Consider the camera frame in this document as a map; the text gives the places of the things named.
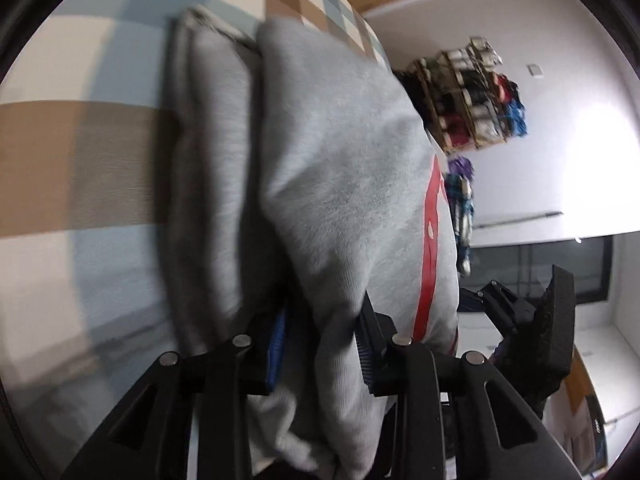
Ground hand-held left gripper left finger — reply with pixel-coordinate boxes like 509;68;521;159
60;305;289;480

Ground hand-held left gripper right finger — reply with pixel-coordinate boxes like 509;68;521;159
352;290;583;480

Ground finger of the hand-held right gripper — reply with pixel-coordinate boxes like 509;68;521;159
460;280;541;341

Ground grey sweatshirt with red print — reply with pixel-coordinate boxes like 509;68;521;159
162;5;461;480

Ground dark window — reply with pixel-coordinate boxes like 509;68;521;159
470;235;616;311

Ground blue plaid shirt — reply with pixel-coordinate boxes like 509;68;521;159
444;172;476;276

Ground purple cloth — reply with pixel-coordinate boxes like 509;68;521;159
446;156;474;181

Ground rows of shoes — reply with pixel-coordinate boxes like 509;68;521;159
400;36;528;151

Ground checkered bed sheet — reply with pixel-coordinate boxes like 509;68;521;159
0;0;396;396

